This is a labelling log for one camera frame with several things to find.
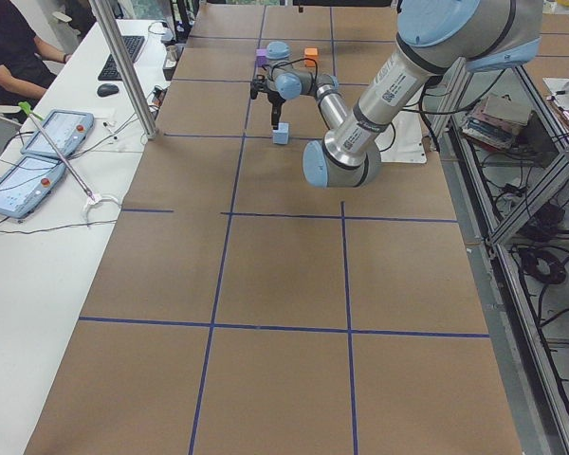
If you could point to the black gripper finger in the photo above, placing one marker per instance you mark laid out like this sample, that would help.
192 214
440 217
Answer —
276 111

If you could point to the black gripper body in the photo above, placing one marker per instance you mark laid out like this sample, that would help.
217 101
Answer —
275 100

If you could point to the light blue foam block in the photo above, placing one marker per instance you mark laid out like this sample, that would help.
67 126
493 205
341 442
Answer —
280 135

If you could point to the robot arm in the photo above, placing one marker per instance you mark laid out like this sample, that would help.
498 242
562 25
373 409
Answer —
431 37

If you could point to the purple foam block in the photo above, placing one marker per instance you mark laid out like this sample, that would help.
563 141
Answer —
260 57

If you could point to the orange foam block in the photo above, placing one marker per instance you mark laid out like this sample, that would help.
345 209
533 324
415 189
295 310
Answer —
310 56

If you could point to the metal cup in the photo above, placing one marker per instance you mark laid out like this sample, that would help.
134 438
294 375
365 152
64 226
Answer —
172 55

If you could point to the black computer mouse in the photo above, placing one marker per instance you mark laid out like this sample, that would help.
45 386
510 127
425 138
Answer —
107 89

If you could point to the upper teach pendant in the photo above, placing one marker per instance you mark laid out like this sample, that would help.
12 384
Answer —
68 129

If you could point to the teach pendant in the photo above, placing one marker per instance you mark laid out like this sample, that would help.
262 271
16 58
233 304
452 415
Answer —
28 183
68 129

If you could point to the stack of books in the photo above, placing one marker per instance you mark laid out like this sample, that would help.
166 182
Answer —
496 121

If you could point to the long metal rod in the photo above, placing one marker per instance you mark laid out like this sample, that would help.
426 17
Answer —
25 107

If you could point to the seated person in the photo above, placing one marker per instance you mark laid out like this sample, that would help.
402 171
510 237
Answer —
24 75

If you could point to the lower teach pendant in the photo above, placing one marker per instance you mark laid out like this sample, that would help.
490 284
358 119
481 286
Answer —
28 183

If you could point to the aluminium frame post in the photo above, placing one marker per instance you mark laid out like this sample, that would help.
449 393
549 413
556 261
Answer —
110 30

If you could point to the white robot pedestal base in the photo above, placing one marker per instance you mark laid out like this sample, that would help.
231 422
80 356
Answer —
402 141

